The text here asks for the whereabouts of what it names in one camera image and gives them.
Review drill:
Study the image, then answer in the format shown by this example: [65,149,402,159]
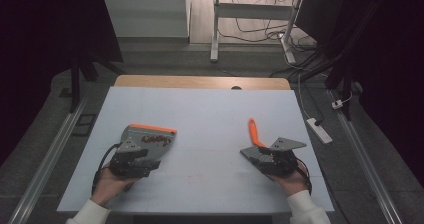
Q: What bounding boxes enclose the person's right hand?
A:
[270,159,312,198]

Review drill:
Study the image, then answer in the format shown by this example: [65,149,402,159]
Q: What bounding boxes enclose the black floor cables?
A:
[218,0,318,53]

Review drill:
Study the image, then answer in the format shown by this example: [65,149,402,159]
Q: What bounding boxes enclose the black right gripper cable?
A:
[294,156,314,196]

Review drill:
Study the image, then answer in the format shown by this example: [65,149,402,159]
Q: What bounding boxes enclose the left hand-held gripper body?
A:
[108,136,162,179]

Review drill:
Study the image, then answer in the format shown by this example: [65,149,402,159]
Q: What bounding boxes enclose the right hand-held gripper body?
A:
[262,136,308,178]

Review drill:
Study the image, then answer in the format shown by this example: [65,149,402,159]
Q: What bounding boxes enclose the grey brush with orange handle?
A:
[239,117,280,176]

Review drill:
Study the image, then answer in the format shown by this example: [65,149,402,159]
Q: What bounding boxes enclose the dark curtain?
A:
[0,0,124,167]
[295,0,424,187]

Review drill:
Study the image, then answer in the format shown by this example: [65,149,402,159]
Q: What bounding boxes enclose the white cabinet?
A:
[100,0,192,39]

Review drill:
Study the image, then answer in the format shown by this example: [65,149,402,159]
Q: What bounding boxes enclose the wooden table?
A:
[113,74,292,91]

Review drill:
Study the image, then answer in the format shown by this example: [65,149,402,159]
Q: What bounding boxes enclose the white table mat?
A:
[56,85,335,216]

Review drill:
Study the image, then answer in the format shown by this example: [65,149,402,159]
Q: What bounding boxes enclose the white desk frame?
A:
[209,0,305,65]

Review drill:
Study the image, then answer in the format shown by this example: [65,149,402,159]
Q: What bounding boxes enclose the white power strip cable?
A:
[297,73,313,121]

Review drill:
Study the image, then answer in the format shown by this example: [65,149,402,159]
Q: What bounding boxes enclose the grey dustpan with orange edge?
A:
[119,123,178,162]

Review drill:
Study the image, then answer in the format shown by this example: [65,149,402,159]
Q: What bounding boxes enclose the person's left hand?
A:
[90,165,135,207]

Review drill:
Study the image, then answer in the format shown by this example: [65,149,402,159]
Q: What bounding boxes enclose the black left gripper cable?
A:
[91,142,122,196]

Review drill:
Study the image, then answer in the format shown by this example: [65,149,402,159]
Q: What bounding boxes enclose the aluminium floor rail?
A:
[7,95,90,224]
[327,89,404,224]

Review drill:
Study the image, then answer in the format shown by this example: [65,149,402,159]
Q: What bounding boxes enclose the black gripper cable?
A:
[91,142,122,196]
[294,156,314,196]

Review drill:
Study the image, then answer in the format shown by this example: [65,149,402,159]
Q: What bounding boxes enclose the black metal stand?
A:
[289,48,355,122]
[67,48,128,114]

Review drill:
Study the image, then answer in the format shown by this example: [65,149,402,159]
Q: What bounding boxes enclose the white power strip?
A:
[305,117,334,145]

